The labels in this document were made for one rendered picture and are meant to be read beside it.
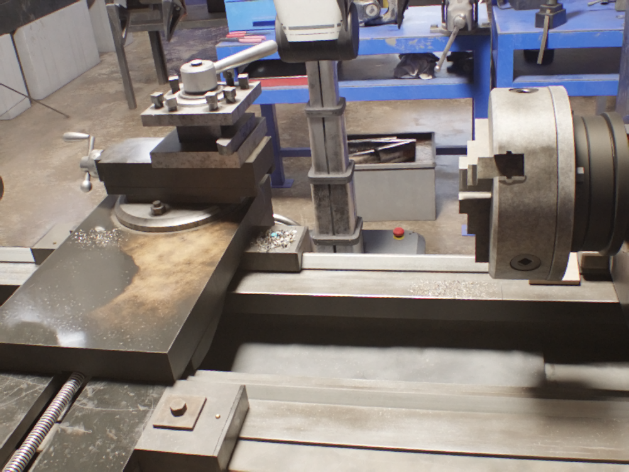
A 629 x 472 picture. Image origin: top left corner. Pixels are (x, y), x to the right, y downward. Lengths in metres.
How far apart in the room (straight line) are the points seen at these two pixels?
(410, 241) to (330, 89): 0.72
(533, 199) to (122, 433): 0.58
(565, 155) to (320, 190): 1.31
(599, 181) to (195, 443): 0.58
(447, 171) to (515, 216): 2.72
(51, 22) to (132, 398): 5.30
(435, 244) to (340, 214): 0.90
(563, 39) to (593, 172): 1.84
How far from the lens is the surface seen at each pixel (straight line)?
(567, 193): 0.80
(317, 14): 1.83
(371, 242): 2.41
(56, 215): 3.70
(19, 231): 3.65
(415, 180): 2.98
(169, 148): 1.22
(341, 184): 2.02
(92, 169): 1.36
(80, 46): 6.45
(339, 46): 1.85
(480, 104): 2.71
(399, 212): 3.05
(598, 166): 0.85
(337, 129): 1.96
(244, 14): 2.93
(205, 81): 1.19
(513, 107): 0.84
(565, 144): 0.81
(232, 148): 1.14
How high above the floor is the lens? 1.50
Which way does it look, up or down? 29 degrees down
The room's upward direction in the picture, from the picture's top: 6 degrees counter-clockwise
